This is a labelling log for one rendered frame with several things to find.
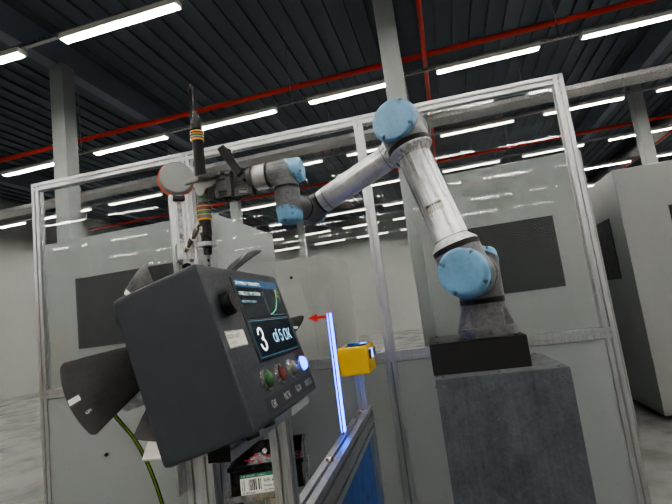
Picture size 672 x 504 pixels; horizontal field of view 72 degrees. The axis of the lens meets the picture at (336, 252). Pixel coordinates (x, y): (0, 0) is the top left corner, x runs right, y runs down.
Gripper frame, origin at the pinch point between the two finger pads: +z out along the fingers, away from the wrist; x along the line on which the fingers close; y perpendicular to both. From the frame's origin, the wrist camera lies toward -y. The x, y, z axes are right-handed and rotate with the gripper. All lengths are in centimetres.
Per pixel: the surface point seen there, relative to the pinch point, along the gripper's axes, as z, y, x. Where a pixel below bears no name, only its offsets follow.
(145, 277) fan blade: 24.9, 25.3, 9.3
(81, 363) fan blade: 33, 50, -12
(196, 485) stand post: 12, 91, 8
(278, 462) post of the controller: -39, 68, -55
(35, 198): 124, -34, 69
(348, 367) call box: -37, 63, 21
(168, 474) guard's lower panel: 61, 106, 70
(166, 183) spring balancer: 40, -22, 53
